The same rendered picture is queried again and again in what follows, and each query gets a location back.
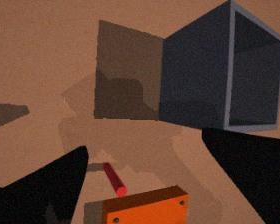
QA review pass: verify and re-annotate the dark red peg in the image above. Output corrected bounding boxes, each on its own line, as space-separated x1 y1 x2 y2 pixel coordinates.
103 162 127 197

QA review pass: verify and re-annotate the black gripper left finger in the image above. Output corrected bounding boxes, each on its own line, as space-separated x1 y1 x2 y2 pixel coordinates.
0 145 89 224

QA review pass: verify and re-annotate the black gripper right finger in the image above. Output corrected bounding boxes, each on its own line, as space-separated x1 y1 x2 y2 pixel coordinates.
202 127 280 224

